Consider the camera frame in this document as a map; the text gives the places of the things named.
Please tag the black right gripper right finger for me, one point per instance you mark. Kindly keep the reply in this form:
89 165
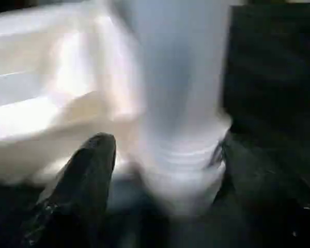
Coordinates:
263 201

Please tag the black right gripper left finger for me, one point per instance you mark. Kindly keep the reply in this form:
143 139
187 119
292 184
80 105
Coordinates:
77 196

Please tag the white plastic table top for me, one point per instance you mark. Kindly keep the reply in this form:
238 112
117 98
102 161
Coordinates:
41 103

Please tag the white plastic table leg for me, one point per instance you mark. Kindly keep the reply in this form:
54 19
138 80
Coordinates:
175 77

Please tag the black work mat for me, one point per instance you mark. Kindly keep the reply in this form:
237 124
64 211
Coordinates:
274 77

